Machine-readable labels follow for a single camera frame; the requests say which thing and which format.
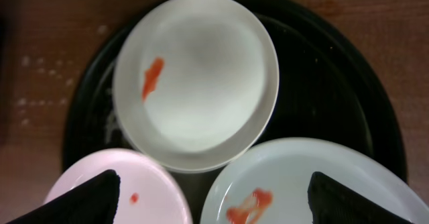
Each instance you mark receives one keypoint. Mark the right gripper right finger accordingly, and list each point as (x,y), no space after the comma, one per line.
(333,203)

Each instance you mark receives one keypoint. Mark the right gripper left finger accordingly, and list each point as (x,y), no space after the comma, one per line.
(94,201)

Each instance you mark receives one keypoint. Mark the pale blue plate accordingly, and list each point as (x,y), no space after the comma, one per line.
(284,168)

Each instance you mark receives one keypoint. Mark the white plate top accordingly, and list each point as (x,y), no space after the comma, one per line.
(195,83)

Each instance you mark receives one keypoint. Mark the white plate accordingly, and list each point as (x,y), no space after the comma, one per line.
(147,192)
(195,83)

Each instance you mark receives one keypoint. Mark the black round tray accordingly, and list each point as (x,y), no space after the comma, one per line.
(327,91)

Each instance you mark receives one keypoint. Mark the white plate bottom left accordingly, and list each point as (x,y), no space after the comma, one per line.
(147,192)

